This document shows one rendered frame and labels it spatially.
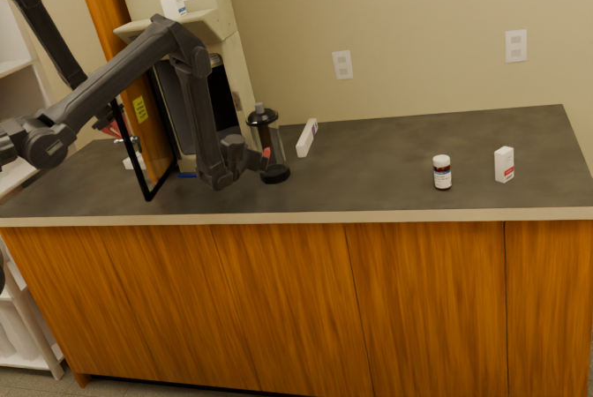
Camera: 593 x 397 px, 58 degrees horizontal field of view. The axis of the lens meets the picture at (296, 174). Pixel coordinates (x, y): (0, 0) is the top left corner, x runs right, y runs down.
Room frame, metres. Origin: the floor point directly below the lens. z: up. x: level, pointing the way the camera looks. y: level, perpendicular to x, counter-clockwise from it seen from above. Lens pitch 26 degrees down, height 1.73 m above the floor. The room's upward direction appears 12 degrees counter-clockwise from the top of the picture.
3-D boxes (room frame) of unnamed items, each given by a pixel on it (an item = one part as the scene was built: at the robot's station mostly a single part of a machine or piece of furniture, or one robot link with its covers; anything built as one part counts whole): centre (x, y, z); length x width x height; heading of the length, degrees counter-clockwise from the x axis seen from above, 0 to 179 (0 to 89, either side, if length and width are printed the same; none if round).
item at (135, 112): (1.69, 0.46, 1.19); 0.30 x 0.01 x 0.40; 168
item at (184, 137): (1.92, 0.23, 1.19); 0.26 x 0.24 x 0.35; 69
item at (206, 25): (1.75, 0.30, 1.46); 0.32 x 0.12 x 0.10; 69
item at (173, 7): (1.73, 0.26, 1.54); 0.05 x 0.05 x 0.06; 70
